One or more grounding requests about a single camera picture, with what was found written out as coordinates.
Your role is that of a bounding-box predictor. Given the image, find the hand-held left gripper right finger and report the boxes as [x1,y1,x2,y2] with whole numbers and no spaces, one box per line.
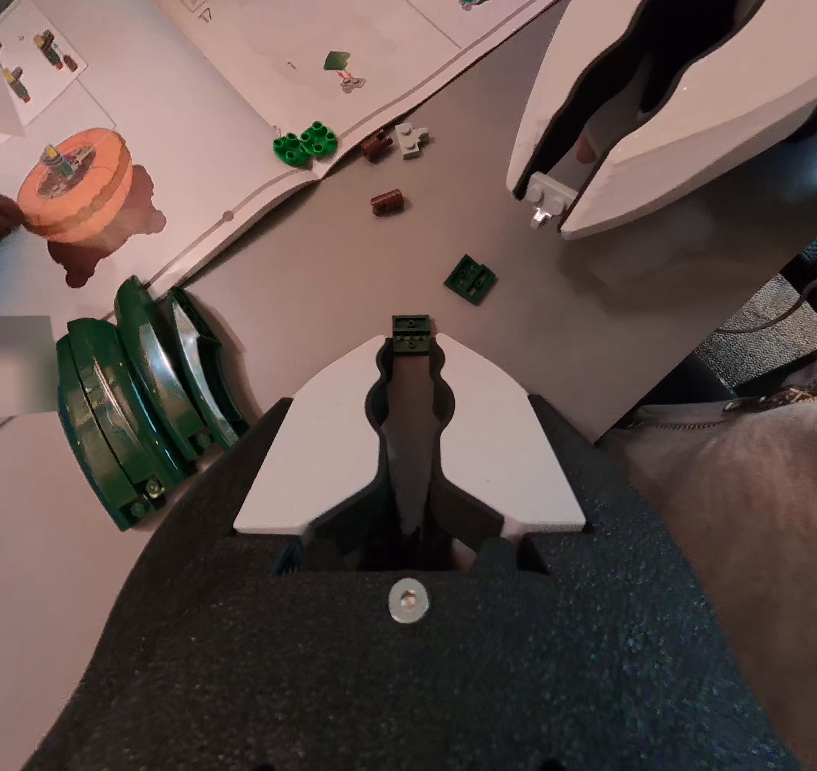
[429,333,587,539]

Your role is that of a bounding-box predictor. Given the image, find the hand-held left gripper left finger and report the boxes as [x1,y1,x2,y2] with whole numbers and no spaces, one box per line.
[233,335,391,539]

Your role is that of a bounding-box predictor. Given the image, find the grey desk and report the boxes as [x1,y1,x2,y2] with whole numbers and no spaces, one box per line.
[0,0,817,771]

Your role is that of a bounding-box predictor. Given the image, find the dark green curved leaf brick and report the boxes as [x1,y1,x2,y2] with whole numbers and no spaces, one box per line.
[167,286,251,453]
[67,317,186,504]
[115,276,214,466]
[56,321,151,532]

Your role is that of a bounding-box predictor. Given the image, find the small light grey clip plate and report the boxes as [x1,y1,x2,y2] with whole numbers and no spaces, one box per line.
[393,123,430,161]
[525,171,580,231]

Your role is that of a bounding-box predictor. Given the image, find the small dark green slope brick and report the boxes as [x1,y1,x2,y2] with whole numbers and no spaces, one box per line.
[444,253,498,306]
[391,315,436,355]

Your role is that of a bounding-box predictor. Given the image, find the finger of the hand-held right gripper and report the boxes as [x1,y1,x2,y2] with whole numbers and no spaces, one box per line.
[506,0,703,204]
[558,0,817,242]

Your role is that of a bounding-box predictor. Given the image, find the open instruction booklet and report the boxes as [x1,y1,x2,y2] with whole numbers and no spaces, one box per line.
[0,0,585,290]

